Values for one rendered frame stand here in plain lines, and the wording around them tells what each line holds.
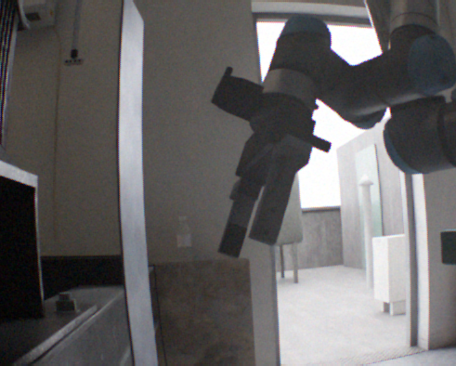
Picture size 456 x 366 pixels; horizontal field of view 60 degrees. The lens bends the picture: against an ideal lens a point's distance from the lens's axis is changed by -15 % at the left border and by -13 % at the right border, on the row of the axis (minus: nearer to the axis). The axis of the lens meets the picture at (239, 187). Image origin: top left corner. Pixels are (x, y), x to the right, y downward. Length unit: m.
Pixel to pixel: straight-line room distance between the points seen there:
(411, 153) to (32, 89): 2.05
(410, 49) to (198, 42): 1.91
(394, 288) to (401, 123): 3.02
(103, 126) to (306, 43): 1.78
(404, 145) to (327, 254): 8.40
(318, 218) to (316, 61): 8.54
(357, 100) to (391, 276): 3.15
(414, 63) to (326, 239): 8.64
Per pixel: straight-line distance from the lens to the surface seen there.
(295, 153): 0.44
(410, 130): 0.78
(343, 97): 0.63
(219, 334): 2.12
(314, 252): 9.07
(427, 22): 0.62
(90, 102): 2.34
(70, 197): 2.27
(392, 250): 3.71
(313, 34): 0.61
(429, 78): 0.56
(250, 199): 0.59
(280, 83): 0.55
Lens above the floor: 0.78
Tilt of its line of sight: 6 degrees up
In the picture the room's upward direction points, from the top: 4 degrees counter-clockwise
